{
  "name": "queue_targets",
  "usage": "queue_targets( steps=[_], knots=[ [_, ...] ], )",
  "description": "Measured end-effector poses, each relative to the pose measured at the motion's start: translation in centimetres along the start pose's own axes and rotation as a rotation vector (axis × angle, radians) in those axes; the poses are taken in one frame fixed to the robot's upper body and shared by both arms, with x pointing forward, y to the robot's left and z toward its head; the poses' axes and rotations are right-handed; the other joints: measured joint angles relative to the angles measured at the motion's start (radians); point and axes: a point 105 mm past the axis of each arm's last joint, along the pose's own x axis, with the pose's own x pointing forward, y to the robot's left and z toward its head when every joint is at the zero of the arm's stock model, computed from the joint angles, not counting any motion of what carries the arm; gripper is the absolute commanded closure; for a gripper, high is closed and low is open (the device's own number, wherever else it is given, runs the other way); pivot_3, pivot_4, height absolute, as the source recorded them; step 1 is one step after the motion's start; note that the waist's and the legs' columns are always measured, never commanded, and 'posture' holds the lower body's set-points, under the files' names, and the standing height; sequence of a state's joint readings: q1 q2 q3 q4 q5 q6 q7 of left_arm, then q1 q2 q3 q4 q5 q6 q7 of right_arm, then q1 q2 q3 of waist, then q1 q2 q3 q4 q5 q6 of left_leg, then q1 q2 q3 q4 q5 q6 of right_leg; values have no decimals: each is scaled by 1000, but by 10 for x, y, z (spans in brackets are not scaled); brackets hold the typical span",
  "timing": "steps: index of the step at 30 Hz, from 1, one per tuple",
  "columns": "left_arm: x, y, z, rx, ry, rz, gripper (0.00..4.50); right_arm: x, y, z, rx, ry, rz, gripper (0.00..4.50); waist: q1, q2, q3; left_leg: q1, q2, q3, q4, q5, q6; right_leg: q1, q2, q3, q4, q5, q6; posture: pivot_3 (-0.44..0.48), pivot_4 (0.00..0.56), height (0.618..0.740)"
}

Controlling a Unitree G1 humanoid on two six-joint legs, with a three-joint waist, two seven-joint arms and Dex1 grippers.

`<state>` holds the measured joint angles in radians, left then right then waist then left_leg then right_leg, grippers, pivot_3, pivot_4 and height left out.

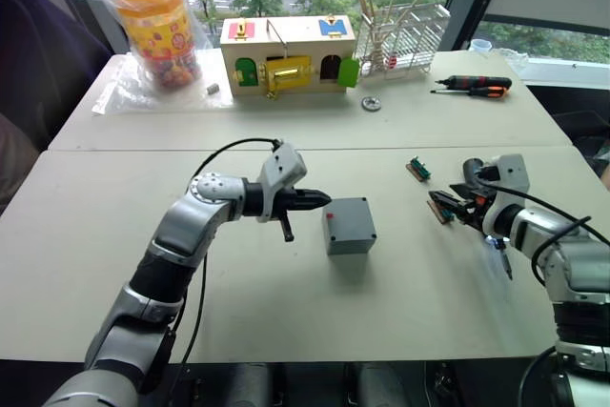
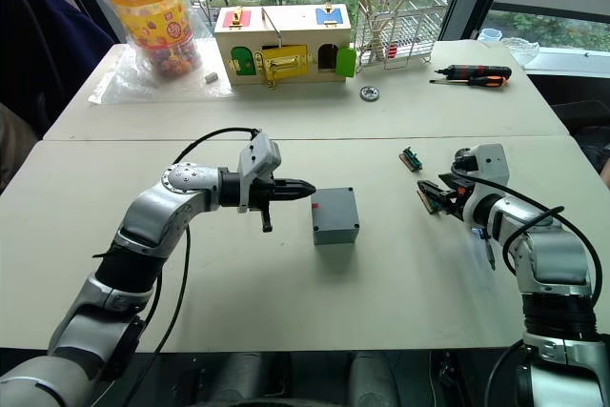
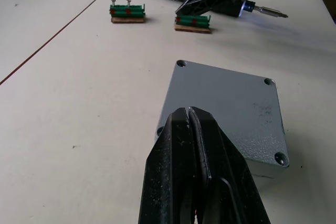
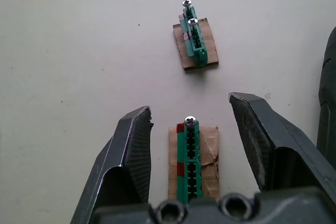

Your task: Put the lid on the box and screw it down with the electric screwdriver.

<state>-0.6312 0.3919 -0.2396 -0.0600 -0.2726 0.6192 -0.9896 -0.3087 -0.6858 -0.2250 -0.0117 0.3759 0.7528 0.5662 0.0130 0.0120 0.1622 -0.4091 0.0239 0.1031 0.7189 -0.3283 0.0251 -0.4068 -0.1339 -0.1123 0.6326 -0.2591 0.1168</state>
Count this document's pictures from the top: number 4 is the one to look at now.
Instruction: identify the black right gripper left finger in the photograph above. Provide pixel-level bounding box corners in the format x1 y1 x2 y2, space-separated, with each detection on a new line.
69 105 155 224

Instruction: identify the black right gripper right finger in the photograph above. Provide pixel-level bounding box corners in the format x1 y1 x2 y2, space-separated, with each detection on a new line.
228 92 336 193

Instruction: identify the dark electric screwdriver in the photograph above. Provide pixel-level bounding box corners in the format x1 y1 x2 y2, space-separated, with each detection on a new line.
316 26 336 172

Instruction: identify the green plastic screw holder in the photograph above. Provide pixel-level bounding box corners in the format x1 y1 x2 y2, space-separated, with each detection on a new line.
177 5 208 68
176 119 203 206

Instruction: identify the brown cardboard pad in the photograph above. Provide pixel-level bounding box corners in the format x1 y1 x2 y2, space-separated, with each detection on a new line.
172 18 220 72
167 125 221 201

